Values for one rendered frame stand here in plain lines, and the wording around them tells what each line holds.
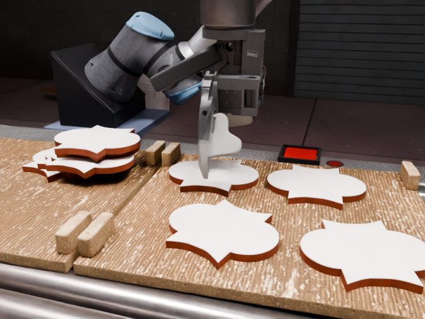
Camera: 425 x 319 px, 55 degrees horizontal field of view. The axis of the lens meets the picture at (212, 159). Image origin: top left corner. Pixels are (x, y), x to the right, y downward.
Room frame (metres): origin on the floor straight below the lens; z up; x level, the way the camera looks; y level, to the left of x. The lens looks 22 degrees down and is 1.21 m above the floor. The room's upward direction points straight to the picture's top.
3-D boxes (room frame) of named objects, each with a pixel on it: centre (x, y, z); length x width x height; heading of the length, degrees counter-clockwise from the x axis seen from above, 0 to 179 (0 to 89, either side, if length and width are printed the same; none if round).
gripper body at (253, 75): (0.59, -0.03, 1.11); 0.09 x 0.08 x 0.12; 77
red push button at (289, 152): (0.73, -0.17, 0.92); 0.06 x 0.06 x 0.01; 74
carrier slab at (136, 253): (0.50, -0.09, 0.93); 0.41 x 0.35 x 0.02; 76
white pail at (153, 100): (4.30, 0.60, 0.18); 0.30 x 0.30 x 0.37
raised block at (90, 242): (0.41, 0.14, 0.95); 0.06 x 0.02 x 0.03; 166
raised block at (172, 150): (0.67, 0.07, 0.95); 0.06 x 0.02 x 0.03; 166
